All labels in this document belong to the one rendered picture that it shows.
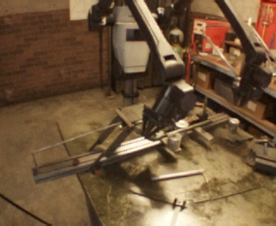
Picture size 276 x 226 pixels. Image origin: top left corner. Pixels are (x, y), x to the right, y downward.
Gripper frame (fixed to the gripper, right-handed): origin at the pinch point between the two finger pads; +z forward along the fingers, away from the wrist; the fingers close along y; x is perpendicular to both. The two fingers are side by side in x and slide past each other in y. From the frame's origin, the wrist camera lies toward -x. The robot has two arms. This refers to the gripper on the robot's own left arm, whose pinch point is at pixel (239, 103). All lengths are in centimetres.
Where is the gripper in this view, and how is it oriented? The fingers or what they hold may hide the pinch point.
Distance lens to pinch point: 103.2
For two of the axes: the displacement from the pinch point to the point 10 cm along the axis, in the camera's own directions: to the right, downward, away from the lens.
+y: 10.0, 0.2, 0.4
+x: -0.2, -6.3, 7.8
